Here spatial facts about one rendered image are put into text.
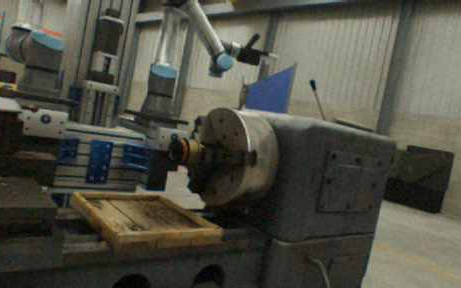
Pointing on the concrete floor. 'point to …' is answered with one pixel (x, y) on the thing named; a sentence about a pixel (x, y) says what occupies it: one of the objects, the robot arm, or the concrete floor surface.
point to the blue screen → (272, 92)
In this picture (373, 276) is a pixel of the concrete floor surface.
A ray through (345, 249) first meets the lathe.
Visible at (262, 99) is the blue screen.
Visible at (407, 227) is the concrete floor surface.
